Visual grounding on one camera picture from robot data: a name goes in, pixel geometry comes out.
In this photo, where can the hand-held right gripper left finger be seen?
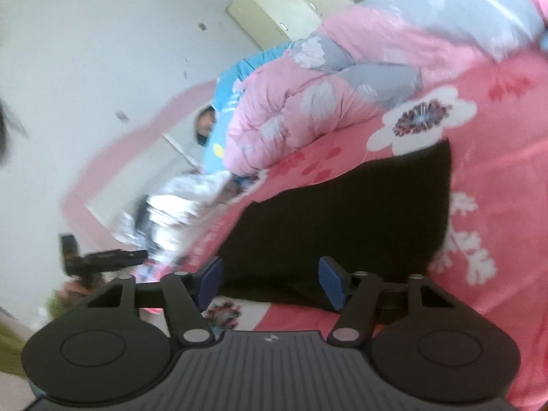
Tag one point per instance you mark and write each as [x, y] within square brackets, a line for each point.
[212, 278]

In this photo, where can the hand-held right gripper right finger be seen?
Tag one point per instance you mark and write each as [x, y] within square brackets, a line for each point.
[329, 284]

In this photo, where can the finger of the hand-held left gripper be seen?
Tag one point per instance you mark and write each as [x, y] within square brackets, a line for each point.
[128, 258]

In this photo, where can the black garment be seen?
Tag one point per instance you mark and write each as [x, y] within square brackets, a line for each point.
[342, 222]

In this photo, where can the person's left hand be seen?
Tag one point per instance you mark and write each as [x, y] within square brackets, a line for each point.
[77, 291]

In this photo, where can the white patterned cloth heap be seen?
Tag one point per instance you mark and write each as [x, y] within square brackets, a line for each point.
[180, 205]

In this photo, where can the pink white headboard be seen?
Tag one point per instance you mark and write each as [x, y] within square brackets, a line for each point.
[141, 158]

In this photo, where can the pink grey floral quilt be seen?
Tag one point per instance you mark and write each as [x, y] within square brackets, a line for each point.
[278, 107]

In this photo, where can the blue printed pillow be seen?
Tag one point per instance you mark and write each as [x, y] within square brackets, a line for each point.
[222, 94]

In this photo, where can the pink floral bed blanket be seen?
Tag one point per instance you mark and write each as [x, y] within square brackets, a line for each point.
[492, 180]

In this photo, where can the cream wardrobe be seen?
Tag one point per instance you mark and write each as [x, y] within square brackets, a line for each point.
[282, 4]

